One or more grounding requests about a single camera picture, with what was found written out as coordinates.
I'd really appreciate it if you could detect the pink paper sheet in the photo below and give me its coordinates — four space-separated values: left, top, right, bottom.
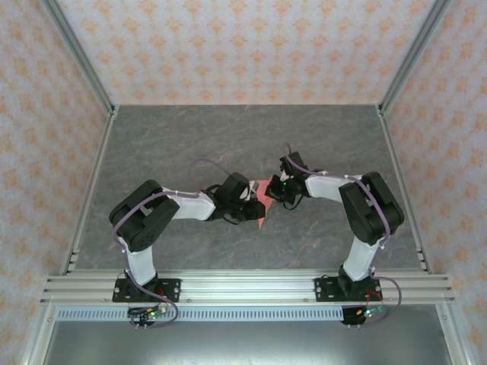
254 176 277 230

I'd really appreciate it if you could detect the grey metal sheet panel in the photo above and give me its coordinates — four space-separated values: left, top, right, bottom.
41 321 454 365

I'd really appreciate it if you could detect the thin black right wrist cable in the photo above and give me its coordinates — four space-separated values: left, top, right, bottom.
282 192 304 211

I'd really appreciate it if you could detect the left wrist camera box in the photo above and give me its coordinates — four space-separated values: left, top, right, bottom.
243 179 262 202

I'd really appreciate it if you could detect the aluminium mounting rail beam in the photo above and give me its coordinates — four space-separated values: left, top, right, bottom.
40 269 457 306

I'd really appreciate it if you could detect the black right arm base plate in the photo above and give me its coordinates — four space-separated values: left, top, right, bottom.
314 277 382 304

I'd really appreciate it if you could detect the aluminium side rail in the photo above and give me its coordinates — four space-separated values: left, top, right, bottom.
59 106 119 275
375 105 434 275

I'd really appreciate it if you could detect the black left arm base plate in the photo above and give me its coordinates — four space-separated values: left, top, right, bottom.
112 278 182 304

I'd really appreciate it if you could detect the grey slotted cable duct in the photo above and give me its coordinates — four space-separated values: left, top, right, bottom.
56 308 345 322

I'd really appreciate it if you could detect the short aluminium frame post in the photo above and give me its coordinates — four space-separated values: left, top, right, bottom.
21 305 58 365
435 303 469 365

